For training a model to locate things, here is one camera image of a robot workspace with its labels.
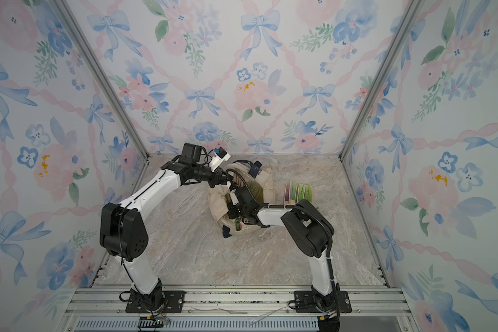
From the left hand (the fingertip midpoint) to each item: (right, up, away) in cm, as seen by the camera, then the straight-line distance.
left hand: (232, 176), depth 85 cm
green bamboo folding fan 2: (+36, -8, +19) cm, 41 cm away
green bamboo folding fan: (+32, -8, +18) cm, 38 cm away
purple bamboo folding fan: (+25, -9, +19) cm, 33 cm away
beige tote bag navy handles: (+11, -3, -1) cm, 12 cm away
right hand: (-4, -14, +11) cm, 18 cm away
